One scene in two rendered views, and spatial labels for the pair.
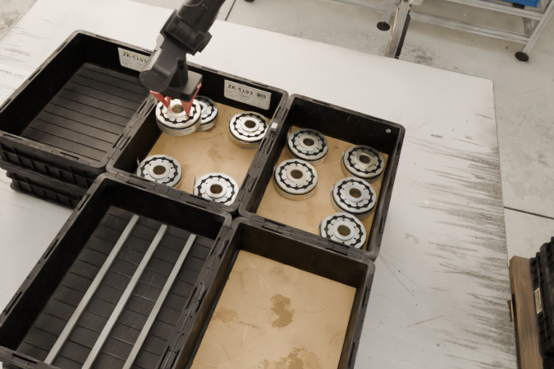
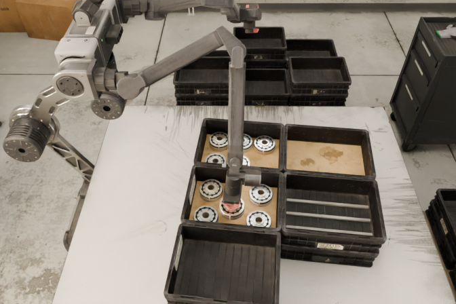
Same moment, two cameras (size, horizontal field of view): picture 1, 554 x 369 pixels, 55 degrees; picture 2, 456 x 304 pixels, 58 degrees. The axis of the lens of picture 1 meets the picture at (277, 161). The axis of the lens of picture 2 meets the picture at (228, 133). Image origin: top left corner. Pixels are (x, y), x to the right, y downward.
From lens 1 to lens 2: 1.57 m
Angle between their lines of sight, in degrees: 58
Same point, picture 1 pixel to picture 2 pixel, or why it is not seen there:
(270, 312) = (309, 165)
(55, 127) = (238, 295)
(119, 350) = (350, 212)
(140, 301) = (326, 212)
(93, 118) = (224, 276)
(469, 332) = (274, 118)
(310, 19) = not seen: outside the picture
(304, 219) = (258, 161)
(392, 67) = (109, 148)
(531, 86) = not seen: hidden behind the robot
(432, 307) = not seen: hidden behind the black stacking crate
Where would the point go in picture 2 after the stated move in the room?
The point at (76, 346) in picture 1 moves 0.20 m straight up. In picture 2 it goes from (357, 228) to (368, 200)
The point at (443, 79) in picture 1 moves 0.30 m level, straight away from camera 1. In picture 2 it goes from (117, 125) to (70, 116)
